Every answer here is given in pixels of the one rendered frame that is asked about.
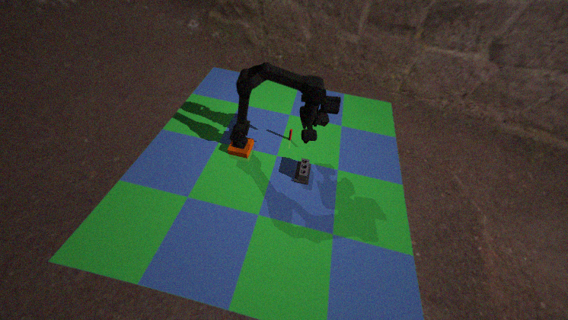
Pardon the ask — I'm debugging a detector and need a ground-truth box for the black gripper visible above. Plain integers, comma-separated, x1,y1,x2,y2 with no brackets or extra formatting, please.
300,106,318,143

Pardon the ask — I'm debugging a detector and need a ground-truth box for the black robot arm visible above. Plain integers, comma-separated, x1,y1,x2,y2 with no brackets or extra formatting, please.
230,62,340,149

